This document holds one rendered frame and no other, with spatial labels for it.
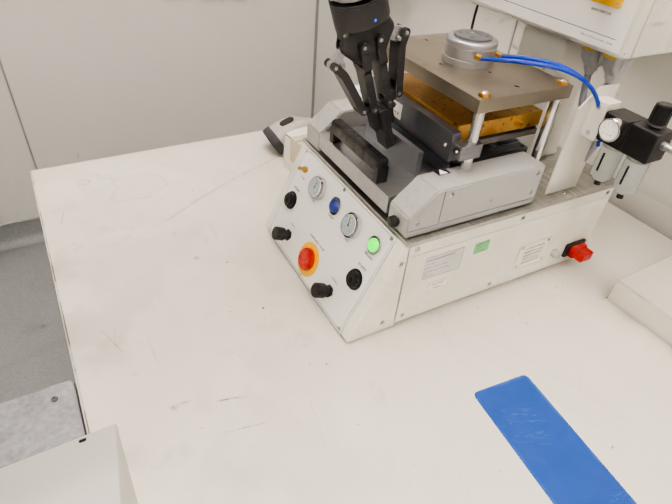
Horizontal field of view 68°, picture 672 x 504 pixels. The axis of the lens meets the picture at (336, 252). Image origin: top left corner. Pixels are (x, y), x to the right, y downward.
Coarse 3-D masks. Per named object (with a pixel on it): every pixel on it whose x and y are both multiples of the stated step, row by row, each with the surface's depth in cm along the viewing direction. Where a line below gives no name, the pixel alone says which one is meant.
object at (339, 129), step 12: (336, 120) 81; (336, 132) 81; (348, 132) 78; (348, 144) 79; (360, 144) 76; (360, 156) 76; (372, 156) 73; (384, 156) 73; (372, 168) 74; (384, 168) 73; (372, 180) 75; (384, 180) 75
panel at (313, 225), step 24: (312, 168) 90; (336, 192) 84; (288, 216) 94; (312, 216) 88; (336, 216) 83; (360, 216) 79; (288, 240) 93; (312, 240) 88; (336, 240) 82; (360, 240) 78; (384, 240) 74; (336, 264) 82; (360, 264) 77; (336, 288) 81; (360, 288) 77; (336, 312) 81
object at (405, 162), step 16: (368, 128) 86; (320, 144) 88; (336, 144) 83; (400, 144) 78; (336, 160) 84; (352, 160) 80; (400, 160) 79; (416, 160) 76; (352, 176) 80; (368, 176) 76; (400, 176) 77; (416, 176) 77; (368, 192) 77; (384, 192) 73; (384, 208) 74
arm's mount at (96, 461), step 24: (96, 432) 63; (48, 456) 57; (72, 456) 54; (96, 456) 50; (120, 456) 52; (0, 480) 53; (24, 480) 50; (48, 480) 47; (72, 480) 44; (96, 480) 42; (120, 480) 41
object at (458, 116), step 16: (416, 80) 84; (416, 96) 79; (432, 96) 79; (432, 112) 76; (448, 112) 75; (464, 112) 75; (496, 112) 76; (512, 112) 77; (528, 112) 77; (464, 128) 72; (496, 128) 76; (512, 128) 77; (528, 128) 80
